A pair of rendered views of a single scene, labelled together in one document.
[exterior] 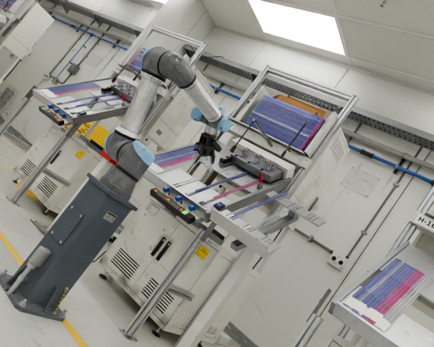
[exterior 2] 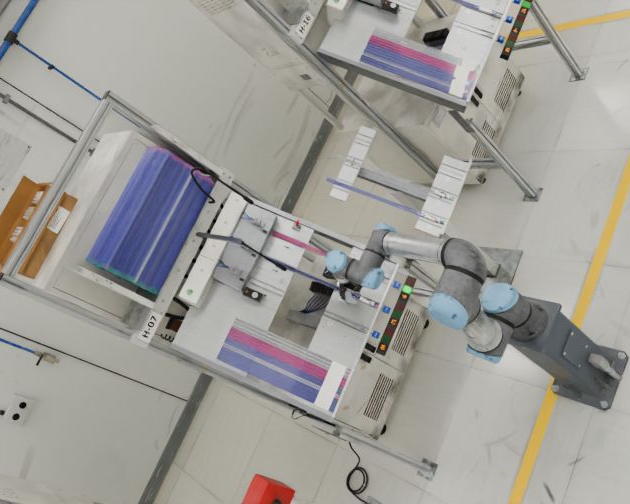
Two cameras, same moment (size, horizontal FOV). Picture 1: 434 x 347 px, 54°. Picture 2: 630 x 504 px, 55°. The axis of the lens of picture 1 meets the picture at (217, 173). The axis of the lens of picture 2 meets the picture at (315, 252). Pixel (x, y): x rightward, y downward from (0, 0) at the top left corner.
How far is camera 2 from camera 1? 261 cm
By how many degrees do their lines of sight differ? 66
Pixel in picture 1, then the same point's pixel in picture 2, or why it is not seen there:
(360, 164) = not seen: outside the picture
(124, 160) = (525, 309)
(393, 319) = (457, 57)
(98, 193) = (556, 324)
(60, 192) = not seen: outside the picture
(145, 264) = (378, 366)
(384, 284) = (413, 67)
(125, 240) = (355, 412)
